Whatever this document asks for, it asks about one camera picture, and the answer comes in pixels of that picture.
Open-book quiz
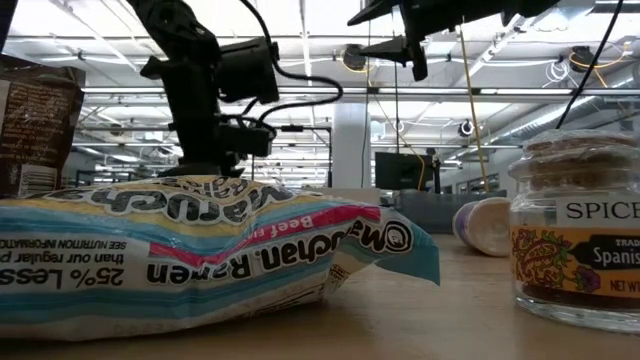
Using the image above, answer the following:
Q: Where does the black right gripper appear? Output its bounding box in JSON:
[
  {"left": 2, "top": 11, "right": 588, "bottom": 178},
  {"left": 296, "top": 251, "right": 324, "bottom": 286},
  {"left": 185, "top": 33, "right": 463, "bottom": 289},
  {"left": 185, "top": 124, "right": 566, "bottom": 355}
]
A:
[{"left": 347, "top": 0, "right": 501, "bottom": 82}]

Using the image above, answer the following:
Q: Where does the black monitor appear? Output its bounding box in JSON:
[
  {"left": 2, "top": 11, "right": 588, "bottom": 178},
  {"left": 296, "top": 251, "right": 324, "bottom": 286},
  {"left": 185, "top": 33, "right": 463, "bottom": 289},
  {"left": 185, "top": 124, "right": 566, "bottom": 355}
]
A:
[{"left": 374, "top": 151, "right": 434, "bottom": 191}]

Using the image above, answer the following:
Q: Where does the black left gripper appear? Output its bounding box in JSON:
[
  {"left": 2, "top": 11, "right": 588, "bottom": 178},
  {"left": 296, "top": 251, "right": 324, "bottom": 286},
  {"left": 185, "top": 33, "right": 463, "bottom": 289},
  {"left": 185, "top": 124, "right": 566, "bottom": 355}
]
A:
[{"left": 159, "top": 99, "right": 244, "bottom": 179}]

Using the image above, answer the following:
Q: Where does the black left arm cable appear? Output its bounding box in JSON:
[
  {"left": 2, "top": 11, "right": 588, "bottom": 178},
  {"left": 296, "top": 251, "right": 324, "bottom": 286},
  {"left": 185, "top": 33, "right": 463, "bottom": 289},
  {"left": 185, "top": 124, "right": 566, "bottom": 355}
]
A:
[{"left": 238, "top": 0, "right": 345, "bottom": 126}]

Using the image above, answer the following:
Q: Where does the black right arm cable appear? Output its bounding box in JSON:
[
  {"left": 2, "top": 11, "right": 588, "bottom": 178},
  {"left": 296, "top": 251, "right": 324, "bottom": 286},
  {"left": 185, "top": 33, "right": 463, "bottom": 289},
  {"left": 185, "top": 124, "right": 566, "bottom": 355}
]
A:
[{"left": 556, "top": 0, "right": 625, "bottom": 130}]

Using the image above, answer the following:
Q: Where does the purple label spice shaker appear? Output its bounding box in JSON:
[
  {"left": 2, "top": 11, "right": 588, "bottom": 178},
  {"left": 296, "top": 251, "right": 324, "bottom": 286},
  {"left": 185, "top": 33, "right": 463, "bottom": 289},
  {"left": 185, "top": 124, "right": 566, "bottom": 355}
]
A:
[{"left": 452, "top": 196, "right": 512, "bottom": 258}]

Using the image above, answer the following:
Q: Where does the dark grey bin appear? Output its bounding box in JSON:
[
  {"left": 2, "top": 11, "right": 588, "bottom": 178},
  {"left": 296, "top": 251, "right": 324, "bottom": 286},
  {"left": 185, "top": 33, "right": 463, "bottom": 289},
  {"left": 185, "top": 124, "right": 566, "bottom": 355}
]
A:
[{"left": 390, "top": 188, "right": 506, "bottom": 235}]

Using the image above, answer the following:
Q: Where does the blue striped ramen packet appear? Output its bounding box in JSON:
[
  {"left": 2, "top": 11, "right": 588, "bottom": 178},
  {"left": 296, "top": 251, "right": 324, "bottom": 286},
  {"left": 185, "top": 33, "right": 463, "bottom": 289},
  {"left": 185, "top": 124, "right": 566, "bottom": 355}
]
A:
[{"left": 0, "top": 174, "right": 441, "bottom": 342}]

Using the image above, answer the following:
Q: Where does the yellow cable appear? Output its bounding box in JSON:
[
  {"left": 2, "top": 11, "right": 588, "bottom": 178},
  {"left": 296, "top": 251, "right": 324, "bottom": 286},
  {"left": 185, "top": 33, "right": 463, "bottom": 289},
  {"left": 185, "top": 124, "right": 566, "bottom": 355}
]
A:
[{"left": 458, "top": 19, "right": 490, "bottom": 195}]

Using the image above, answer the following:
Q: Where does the white building pillar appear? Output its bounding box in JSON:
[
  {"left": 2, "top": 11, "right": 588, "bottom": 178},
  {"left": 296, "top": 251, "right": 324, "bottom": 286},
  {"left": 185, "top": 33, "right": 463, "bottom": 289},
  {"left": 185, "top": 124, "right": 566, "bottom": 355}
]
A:
[{"left": 332, "top": 102, "right": 372, "bottom": 190}]

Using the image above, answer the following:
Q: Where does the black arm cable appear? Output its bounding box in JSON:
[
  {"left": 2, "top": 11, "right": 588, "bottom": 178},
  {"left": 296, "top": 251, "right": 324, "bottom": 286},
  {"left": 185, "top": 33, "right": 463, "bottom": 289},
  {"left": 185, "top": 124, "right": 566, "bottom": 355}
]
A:
[
  {"left": 556, "top": 0, "right": 625, "bottom": 130},
  {"left": 238, "top": 0, "right": 345, "bottom": 126}
]

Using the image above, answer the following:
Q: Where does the black gantry frame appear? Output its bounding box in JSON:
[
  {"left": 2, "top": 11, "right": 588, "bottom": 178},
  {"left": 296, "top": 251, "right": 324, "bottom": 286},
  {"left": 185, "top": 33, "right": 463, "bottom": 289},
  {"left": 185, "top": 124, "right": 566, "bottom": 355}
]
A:
[{"left": 277, "top": 124, "right": 334, "bottom": 189}]

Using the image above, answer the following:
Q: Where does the brown snack bag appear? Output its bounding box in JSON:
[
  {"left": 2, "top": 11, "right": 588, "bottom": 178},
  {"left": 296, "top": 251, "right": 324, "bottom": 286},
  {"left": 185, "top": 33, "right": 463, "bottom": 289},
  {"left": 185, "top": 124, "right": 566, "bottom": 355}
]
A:
[{"left": 0, "top": 53, "right": 86, "bottom": 200}]

